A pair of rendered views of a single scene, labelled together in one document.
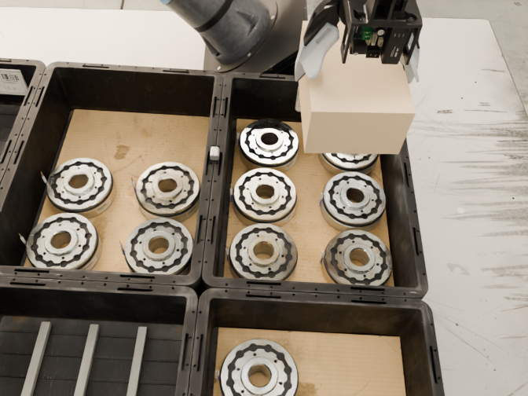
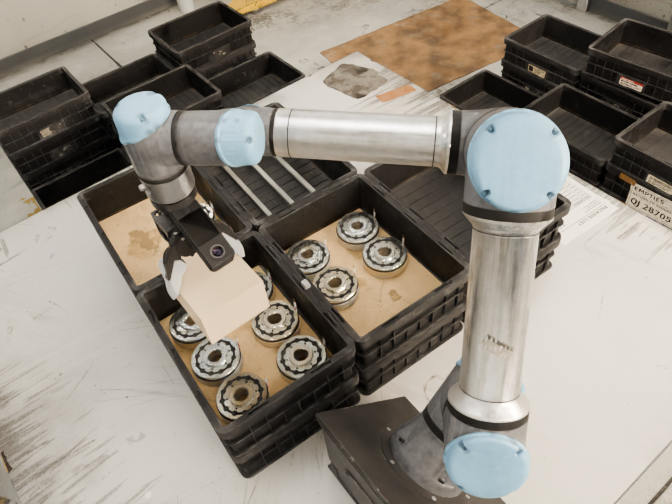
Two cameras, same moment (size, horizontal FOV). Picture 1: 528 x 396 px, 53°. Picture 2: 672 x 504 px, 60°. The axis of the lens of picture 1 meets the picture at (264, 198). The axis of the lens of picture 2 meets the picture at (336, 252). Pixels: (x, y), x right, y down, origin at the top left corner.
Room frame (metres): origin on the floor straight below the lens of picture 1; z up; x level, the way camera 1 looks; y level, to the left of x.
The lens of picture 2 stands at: (1.19, -0.21, 1.88)
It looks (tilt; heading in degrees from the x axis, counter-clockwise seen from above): 49 degrees down; 152
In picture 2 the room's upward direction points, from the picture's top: 7 degrees counter-clockwise
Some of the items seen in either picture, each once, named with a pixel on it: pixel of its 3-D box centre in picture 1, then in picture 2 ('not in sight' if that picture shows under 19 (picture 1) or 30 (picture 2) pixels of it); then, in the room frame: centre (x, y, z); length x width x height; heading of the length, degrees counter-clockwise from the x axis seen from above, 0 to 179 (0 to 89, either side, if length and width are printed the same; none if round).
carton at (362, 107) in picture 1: (350, 86); (213, 285); (0.50, -0.10, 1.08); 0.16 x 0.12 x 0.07; 5
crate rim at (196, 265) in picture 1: (115, 162); (360, 251); (0.47, 0.23, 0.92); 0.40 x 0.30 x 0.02; 2
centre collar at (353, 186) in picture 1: (354, 196); (215, 356); (0.48, -0.15, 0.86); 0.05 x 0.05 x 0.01
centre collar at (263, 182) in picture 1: (265, 192); (274, 318); (0.48, 0.00, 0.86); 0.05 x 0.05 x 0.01
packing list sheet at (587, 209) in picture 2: not in sight; (546, 195); (0.46, 0.86, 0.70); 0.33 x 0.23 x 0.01; 5
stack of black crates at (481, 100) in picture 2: not in sight; (493, 122); (-0.28, 1.42, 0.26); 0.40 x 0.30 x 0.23; 5
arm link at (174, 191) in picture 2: not in sight; (165, 180); (0.48, -0.10, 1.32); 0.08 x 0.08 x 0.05
